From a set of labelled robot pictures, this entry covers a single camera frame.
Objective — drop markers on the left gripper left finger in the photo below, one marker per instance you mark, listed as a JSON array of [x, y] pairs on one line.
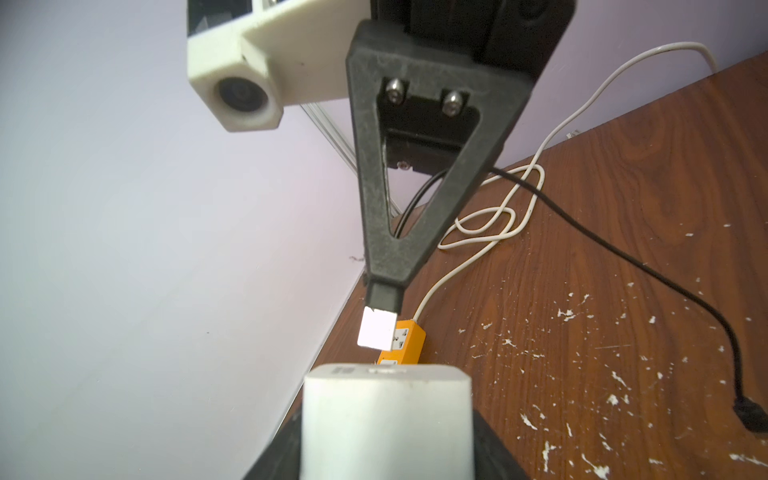
[[280, 460]]

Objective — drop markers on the white USB charger adapter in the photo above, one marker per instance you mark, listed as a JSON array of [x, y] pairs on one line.
[[363, 421]]

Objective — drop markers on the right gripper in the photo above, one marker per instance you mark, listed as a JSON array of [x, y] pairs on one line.
[[434, 86]]

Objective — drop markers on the orange power strip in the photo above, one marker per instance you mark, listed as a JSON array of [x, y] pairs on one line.
[[407, 345]]

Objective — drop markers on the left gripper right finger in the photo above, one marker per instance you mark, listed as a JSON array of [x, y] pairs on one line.
[[492, 459]]

